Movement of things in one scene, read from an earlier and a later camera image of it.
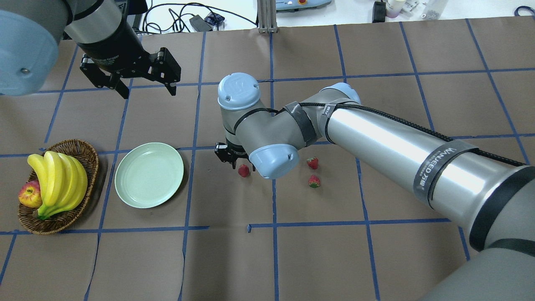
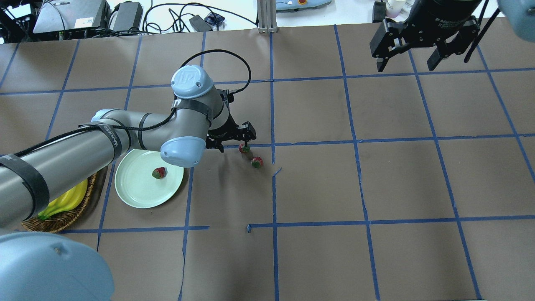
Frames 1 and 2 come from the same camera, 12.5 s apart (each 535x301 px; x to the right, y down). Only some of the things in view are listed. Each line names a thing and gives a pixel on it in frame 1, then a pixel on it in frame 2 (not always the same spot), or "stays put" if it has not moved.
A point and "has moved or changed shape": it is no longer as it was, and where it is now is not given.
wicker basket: x=83 y=151 stays put
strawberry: x=313 y=162 has moved or changed shape
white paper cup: x=393 y=8 stays put
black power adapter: x=199 y=24 stays put
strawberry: x=314 y=181 -> x=159 y=173
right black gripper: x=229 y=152 -> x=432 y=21
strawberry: x=243 y=170 has moved or changed shape
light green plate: x=147 y=174 stays put
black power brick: x=379 y=12 stays put
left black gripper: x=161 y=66 -> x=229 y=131
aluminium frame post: x=267 y=16 stays put
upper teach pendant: x=288 y=6 stays put
